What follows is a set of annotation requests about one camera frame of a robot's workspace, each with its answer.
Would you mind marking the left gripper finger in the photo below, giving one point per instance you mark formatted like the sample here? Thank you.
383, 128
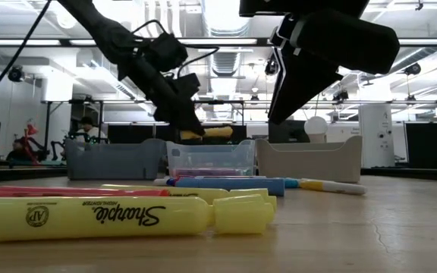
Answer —
180, 121

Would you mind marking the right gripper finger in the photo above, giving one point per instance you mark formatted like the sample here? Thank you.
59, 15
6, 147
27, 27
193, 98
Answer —
298, 83

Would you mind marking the orange-yellow highlighter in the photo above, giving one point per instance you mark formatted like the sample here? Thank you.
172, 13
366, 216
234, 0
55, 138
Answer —
218, 132

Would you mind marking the purple highlighter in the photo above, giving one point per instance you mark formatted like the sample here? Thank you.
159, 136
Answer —
203, 173

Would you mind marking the blue capped white marker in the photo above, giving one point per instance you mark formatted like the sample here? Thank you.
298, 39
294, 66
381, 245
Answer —
161, 181

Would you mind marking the blue highlighter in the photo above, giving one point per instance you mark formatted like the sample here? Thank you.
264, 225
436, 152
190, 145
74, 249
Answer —
233, 186

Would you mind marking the yellow Sharpie highlighter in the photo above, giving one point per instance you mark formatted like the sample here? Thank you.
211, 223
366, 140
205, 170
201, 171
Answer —
241, 193
70, 231

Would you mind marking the teal highlighter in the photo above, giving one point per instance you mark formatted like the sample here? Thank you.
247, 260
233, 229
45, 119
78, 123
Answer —
292, 183

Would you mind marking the yellow capped white marker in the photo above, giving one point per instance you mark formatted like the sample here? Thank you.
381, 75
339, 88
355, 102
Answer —
336, 187

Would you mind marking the pink highlighter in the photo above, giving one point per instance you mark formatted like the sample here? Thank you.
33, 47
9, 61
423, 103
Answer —
70, 191

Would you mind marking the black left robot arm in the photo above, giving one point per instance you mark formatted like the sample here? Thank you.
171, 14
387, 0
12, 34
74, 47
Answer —
104, 30

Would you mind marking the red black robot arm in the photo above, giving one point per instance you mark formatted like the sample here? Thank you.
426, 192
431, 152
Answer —
30, 130

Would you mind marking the black ceiling spotlight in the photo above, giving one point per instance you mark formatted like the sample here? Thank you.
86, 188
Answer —
340, 96
271, 68
15, 74
412, 69

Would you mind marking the clear plastic bin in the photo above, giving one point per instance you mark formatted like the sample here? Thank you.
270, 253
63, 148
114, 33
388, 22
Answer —
211, 155

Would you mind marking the white light bulb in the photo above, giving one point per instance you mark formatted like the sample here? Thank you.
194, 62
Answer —
316, 126

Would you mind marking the black partition panel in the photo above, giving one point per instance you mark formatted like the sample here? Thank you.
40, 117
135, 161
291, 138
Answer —
425, 146
135, 133

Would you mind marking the dark grey plastic bin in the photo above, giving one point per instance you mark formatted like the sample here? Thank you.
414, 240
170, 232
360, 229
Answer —
112, 161

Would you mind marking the light grey plastic bin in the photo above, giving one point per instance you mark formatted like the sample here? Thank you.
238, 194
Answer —
309, 163

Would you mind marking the person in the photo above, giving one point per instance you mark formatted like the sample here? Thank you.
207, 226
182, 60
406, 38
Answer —
16, 149
88, 130

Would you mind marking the white round column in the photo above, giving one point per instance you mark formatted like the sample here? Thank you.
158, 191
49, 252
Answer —
376, 136

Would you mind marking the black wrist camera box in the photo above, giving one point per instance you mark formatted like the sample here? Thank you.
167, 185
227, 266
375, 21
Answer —
165, 51

